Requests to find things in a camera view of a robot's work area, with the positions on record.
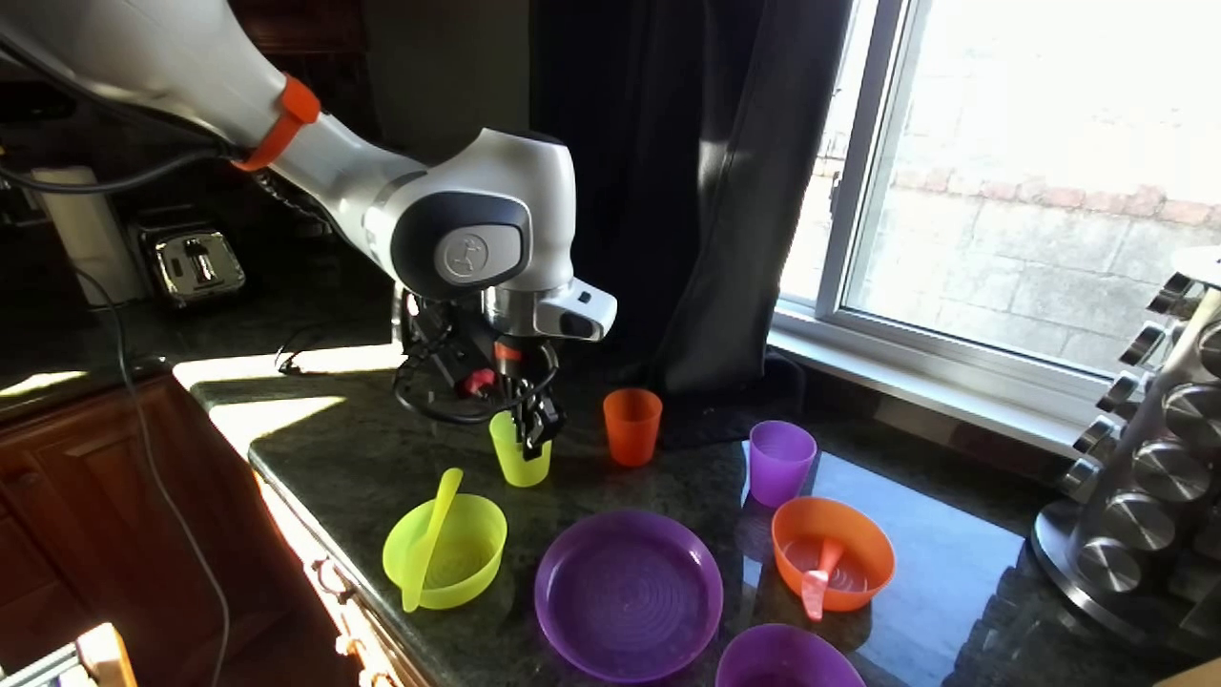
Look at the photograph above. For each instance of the metal spice jar rack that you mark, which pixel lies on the metal spice jar rack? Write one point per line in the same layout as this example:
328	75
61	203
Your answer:
1147	507

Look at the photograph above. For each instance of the orange plastic bowl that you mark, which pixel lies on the orange plastic bowl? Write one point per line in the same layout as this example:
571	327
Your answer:
862	546

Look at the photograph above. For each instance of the orange plastic spoon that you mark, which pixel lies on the orange plastic spoon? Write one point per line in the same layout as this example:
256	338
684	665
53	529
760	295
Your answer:
822	585

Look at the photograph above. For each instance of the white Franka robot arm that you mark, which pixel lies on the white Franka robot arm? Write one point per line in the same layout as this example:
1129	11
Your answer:
317	154

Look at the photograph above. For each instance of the window with white frame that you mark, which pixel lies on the window with white frame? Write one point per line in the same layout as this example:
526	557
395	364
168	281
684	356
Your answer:
1017	193

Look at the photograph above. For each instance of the orange plastic cup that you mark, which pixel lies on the orange plastic cup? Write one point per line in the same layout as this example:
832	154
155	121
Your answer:
631	432

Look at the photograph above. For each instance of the white paper towel roll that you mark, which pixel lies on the white paper towel roll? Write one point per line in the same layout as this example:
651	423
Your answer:
81	233

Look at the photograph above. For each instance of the green plastic bowl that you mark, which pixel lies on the green plastic bowl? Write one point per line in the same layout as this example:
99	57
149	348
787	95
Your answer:
474	546

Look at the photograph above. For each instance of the purple plastic plate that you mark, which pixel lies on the purple plastic plate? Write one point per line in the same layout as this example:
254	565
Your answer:
631	595

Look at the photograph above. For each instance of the wooden kitchen cabinet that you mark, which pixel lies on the wooden kitchen cabinet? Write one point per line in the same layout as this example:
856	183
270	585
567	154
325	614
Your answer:
99	535

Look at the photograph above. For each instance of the purple plastic bowl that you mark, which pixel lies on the purple plastic bowl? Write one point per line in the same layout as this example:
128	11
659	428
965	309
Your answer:
787	660

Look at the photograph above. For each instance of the green plastic spoon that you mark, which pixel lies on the green plastic spoon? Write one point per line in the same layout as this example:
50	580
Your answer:
434	535

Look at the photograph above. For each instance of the green plastic cup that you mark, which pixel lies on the green plastic cup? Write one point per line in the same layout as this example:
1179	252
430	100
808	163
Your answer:
516	462

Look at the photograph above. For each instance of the purple plastic cup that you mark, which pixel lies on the purple plastic cup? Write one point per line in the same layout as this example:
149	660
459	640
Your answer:
781	467

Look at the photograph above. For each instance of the silver toaster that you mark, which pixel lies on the silver toaster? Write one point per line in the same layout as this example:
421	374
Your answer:
191	266

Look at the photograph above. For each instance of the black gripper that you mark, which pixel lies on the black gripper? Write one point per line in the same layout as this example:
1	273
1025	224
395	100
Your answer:
459	338

